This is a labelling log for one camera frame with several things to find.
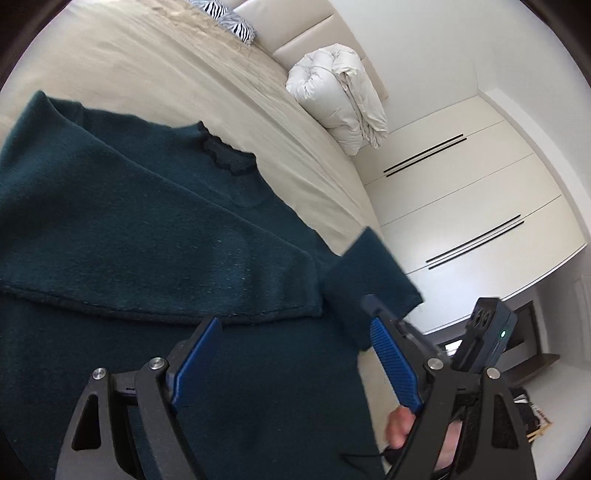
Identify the cream padded headboard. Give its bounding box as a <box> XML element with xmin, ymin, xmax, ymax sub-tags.
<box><xmin>228</xmin><ymin>0</ymin><xmax>389</xmax><ymax>101</ymax></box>

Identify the beige bed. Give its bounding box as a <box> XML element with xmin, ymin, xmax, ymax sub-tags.
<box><xmin>0</xmin><ymin>0</ymin><xmax>402</xmax><ymax>480</ymax></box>

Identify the white wardrobe with black handles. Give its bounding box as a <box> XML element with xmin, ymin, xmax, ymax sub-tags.
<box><xmin>362</xmin><ymin>88</ymin><xmax>579</xmax><ymax>336</ymax></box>

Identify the dark teal knit sweater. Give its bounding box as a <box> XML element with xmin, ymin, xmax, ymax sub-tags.
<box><xmin>0</xmin><ymin>91</ymin><xmax>424</xmax><ymax>480</ymax></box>

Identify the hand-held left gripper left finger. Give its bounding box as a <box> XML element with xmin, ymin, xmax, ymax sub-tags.
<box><xmin>54</xmin><ymin>316</ymin><xmax>223</xmax><ymax>480</ymax></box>

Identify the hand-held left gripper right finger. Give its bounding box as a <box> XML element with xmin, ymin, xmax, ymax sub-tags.
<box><xmin>368</xmin><ymin>318</ymin><xmax>539</xmax><ymax>480</ymax></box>

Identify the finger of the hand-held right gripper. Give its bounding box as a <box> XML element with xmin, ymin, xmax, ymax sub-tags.
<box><xmin>361</xmin><ymin>294</ymin><xmax>451</xmax><ymax>365</ymax></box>

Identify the white folded duvet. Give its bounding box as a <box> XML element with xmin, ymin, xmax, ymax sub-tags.
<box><xmin>285</xmin><ymin>44</ymin><xmax>389</xmax><ymax>157</ymax></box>

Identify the zebra print pillow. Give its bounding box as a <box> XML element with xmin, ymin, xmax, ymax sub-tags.
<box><xmin>216</xmin><ymin>10</ymin><xmax>257</xmax><ymax>46</ymax></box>
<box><xmin>188</xmin><ymin>0</ymin><xmax>230</xmax><ymax>20</ymax></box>

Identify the person's right hand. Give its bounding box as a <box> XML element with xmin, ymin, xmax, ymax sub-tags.
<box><xmin>385</xmin><ymin>407</ymin><xmax>419</xmax><ymax>450</ymax></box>

